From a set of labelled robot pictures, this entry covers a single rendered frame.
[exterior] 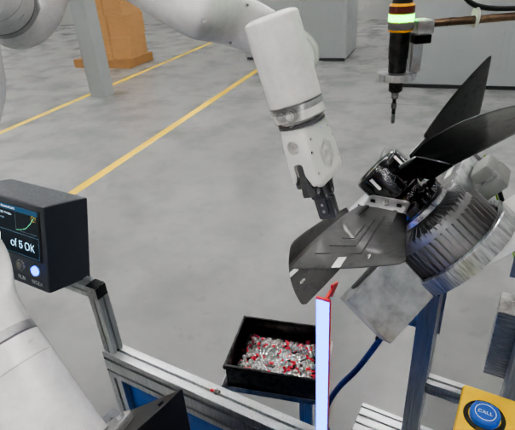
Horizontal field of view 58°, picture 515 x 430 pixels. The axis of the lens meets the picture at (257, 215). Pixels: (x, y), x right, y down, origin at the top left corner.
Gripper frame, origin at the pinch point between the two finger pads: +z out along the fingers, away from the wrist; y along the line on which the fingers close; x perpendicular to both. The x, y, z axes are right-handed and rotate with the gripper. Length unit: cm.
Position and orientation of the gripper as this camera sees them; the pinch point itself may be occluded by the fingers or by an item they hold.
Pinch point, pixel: (326, 206)
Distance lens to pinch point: 79.7
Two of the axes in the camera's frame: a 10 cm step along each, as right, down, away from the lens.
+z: 3.2, 8.8, 3.4
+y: 4.9, -4.6, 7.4
